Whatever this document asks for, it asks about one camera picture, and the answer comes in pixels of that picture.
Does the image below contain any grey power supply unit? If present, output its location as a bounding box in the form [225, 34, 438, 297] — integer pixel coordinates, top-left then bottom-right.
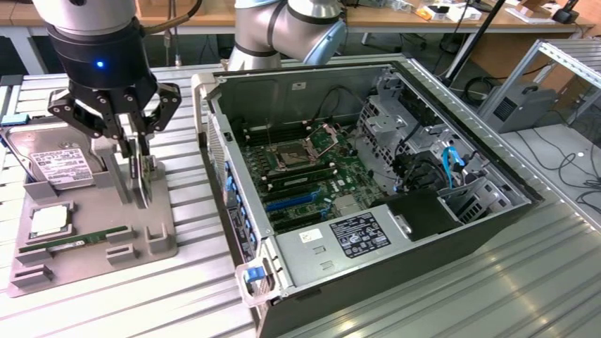
[273, 205, 417, 288]

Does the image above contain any aluminium profile frame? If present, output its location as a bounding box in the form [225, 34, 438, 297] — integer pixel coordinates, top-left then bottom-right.
[475, 37, 601, 137]

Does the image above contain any green motherboard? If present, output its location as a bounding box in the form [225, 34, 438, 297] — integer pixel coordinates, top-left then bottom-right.
[237, 121, 391, 236]

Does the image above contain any metal disk bay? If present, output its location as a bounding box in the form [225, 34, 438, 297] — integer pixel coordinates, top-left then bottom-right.
[435, 174, 515, 227]

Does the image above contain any black tripod pole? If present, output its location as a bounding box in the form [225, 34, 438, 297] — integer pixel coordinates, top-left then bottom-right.
[443, 0, 509, 81]

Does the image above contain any black wire bundle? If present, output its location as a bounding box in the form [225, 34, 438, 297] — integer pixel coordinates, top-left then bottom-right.
[393, 151, 446, 195]

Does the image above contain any open black PC case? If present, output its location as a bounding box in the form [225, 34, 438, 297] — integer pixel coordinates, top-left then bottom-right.
[190, 59, 545, 338]

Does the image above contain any black cable coil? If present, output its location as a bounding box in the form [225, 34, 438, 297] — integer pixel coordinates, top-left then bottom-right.
[462, 76, 502, 106]

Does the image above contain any silver CPU chip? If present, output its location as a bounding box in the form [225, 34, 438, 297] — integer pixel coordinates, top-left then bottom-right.
[29, 206, 77, 237]

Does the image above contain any white device box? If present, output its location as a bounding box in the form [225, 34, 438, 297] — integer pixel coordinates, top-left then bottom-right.
[421, 4, 453, 21]

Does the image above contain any silver hard disk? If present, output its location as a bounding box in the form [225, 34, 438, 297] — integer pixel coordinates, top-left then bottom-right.
[0, 122, 106, 192]

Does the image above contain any black looped wire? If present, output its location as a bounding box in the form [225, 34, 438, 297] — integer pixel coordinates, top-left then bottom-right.
[315, 87, 367, 120]

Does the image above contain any CPU socket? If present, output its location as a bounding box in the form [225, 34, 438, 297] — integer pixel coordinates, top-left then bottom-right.
[273, 139, 326, 170]

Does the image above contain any thin cable with plug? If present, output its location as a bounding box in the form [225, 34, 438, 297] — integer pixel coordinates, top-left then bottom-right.
[162, 20, 184, 67]

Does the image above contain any black plastic shroud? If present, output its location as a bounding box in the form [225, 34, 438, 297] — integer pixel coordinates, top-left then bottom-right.
[369, 191, 465, 243]

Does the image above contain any wooden box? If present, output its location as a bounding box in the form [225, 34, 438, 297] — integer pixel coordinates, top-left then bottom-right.
[136, 0, 201, 18]

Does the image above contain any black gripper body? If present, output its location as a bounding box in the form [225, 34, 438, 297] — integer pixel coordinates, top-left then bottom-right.
[45, 24, 158, 139]

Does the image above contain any brown cardboard box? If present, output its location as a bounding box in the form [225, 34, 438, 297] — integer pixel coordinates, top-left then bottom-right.
[503, 0, 558, 25]

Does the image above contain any thick arm cable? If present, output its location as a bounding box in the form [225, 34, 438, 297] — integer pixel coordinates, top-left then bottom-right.
[138, 0, 204, 36]

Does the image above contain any metal socket cover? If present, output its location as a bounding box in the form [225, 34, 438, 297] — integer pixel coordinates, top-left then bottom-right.
[303, 123, 342, 156]

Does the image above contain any green RAM stick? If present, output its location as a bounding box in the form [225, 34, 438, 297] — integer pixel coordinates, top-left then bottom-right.
[17, 227, 129, 252]

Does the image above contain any black chair base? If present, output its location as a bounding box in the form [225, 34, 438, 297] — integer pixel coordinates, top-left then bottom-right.
[361, 33, 429, 54]

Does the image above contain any blue wire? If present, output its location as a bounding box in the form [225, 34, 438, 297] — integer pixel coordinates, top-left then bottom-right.
[441, 145, 465, 192]

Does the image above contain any white carton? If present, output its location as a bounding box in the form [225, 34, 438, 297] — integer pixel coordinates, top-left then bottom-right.
[445, 5, 485, 21]

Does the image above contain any silver chipset heatsink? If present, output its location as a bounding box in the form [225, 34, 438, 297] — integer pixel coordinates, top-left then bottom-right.
[331, 196, 361, 215]

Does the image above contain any black RAM stick with label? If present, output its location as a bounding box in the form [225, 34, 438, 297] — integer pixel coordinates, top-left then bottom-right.
[266, 169, 337, 189]

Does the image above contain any black RAM slot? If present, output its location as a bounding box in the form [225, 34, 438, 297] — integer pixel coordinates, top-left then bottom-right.
[246, 132, 310, 148]
[244, 125, 306, 140]
[260, 162, 331, 180]

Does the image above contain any grey parts rack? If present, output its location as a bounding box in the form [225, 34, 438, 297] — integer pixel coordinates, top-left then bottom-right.
[6, 139, 178, 299]

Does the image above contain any long black cable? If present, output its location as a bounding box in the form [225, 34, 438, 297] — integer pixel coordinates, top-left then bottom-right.
[529, 128, 601, 212]

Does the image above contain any perforated metal drive cage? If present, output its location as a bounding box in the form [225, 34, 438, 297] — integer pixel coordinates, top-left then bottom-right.
[354, 93, 413, 194]

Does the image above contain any blue disk caddy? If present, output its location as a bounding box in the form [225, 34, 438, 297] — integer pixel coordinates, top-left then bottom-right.
[0, 113, 72, 132]

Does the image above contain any black expansion slot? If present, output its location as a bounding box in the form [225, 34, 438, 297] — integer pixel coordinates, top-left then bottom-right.
[270, 210, 329, 232]
[260, 185, 315, 204]

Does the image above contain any graphics card with metal bracket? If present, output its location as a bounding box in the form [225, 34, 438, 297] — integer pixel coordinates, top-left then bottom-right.
[126, 135, 158, 211]

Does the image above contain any blue expansion slot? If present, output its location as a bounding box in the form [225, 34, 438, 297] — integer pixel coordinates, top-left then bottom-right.
[264, 191, 323, 213]

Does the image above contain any grey controller box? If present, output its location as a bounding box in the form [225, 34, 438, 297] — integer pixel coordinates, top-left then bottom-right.
[490, 84, 573, 134]

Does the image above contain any long wooden desk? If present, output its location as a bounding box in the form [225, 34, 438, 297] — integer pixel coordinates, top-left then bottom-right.
[0, 0, 595, 75]

